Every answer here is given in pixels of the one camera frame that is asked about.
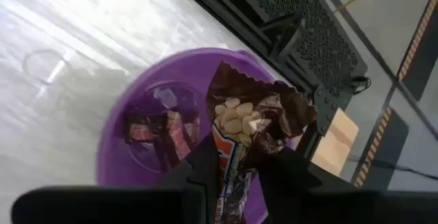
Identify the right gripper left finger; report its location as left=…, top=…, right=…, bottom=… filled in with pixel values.
left=157, top=131, right=222, bottom=224

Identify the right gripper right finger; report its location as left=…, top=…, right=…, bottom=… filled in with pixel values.
left=255, top=146, right=323, bottom=224

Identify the purple plastic bucket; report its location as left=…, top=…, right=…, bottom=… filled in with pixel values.
left=96, top=47, right=302, bottom=224

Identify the black mat orange striped edge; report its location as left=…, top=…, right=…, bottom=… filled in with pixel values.
left=396, top=0, right=438, bottom=102
left=352, top=105, right=410, bottom=192

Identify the black perforated computer tower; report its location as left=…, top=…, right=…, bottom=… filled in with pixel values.
left=218, top=0, right=370, bottom=98

